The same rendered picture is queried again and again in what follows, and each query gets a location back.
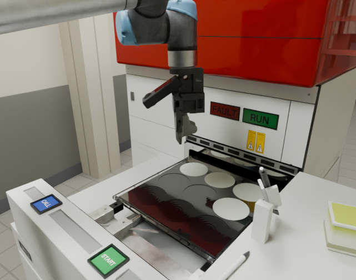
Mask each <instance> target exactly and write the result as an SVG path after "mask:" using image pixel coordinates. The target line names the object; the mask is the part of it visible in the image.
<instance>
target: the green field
mask: <svg viewBox="0 0 356 280"><path fill-rule="evenodd" d="M243 121H245V122H249V123H254V124H258V125H262V126H266V127H271V128H276V124H277V116H274V115H271V114H265V113H260V112H255V111H250V110H246V109H245V110H244V117H243Z"/></svg>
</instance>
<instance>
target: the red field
mask: <svg viewBox="0 0 356 280"><path fill-rule="evenodd" d="M238 111H239V108H236V107H231V106H225V105H222V104H216V103H212V102H211V112H210V113H211V114H216V115H219V116H224V117H228V118H233V119H238Z"/></svg>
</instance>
